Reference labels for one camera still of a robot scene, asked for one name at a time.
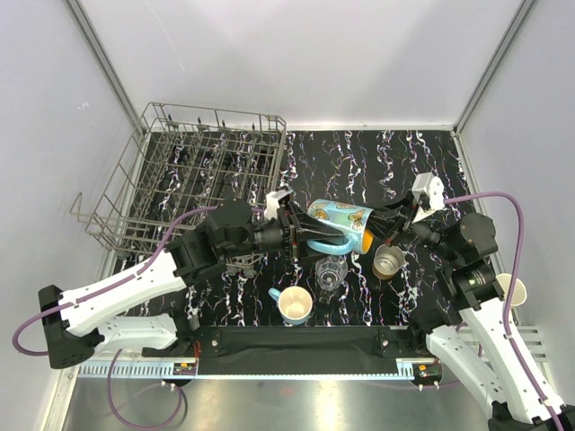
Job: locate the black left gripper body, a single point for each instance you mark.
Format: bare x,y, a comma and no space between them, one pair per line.
278,234

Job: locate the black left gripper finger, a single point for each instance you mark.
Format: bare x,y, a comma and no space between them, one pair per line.
307,228
308,256

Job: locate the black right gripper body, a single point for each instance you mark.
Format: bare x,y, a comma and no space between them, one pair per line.
422,233

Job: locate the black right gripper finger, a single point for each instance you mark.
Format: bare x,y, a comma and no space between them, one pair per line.
403,207
385,230

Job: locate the blue butterfly mug orange inside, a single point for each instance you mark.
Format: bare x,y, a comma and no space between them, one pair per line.
350,219

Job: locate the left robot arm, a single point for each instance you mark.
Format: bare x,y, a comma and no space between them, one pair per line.
80,322

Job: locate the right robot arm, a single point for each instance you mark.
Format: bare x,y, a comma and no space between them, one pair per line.
482,345

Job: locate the clear glass cup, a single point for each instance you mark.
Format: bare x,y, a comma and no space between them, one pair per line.
330,272

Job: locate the black marble pattern mat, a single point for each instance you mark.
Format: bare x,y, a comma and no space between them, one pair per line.
360,167

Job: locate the brown metal cup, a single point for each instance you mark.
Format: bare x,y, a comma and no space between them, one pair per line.
387,262

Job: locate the blue mug cream inside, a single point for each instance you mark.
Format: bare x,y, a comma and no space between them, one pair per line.
295,304

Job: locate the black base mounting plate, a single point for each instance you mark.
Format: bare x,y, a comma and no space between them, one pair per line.
293,351

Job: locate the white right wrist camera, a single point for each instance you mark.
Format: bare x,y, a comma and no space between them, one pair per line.
428,192

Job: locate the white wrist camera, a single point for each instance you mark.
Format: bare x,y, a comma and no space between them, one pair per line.
274,201
428,192

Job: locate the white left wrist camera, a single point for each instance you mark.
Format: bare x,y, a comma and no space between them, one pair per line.
274,201

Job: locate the grey wire dish rack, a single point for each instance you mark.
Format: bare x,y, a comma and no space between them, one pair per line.
178,158

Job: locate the white slotted cable duct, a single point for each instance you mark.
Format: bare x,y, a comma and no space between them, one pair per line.
166,370

